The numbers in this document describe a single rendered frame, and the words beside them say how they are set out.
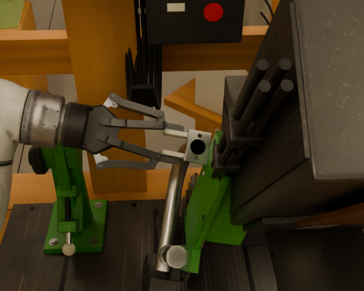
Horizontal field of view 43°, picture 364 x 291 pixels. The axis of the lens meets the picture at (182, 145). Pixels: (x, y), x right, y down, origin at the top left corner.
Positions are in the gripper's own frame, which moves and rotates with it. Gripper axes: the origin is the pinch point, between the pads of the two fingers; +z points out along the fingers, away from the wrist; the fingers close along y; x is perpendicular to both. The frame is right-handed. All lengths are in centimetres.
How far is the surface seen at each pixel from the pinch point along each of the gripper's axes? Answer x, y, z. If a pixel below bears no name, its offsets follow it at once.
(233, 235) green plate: -2.9, -13.8, 10.6
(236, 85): 10.0, 15.3, 11.1
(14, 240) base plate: 35, -25, -28
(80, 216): 25.1, -16.2, -14.5
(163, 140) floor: 198, 24, 28
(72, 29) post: 14.3, 20.4, -22.8
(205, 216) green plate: -6.0, -11.3, 4.4
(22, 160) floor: 202, -2, -51
